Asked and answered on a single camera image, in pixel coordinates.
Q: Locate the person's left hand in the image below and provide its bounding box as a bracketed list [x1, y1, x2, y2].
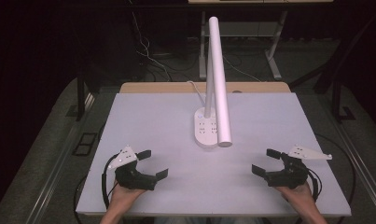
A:
[109, 183, 146, 215]

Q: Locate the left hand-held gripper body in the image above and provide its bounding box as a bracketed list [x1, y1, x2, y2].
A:
[106, 145, 159, 191]

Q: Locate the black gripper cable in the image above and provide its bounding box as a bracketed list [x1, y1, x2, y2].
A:
[306, 167, 323, 202]
[101, 153, 119, 209]

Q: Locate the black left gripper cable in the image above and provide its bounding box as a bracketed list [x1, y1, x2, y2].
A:
[101, 153, 119, 209]

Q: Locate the white floor cable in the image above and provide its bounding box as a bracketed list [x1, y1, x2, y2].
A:
[131, 11, 173, 83]

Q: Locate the black floor frame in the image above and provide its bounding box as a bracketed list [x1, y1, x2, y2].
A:
[72, 133, 98, 157]

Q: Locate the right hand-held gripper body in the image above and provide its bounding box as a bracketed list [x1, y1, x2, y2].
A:
[264, 144, 333, 189]

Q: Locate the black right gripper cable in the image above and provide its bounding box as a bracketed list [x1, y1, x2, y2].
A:
[306, 167, 323, 202]

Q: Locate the wooden table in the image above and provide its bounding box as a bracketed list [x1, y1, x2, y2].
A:
[118, 81, 292, 94]

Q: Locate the white desk lamp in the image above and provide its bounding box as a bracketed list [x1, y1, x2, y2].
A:
[193, 16, 233, 149]

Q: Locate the white lamp cable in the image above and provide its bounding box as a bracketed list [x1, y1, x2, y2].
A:
[187, 80, 206, 105]

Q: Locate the black metal stand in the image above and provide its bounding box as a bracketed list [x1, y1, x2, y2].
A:
[76, 74, 87, 122]
[330, 78, 357, 123]

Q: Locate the metal floor rail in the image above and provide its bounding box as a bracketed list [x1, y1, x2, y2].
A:
[0, 92, 96, 224]
[331, 118, 376, 216]

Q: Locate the person's right hand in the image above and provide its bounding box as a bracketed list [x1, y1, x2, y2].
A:
[274, 181, 317, 213]

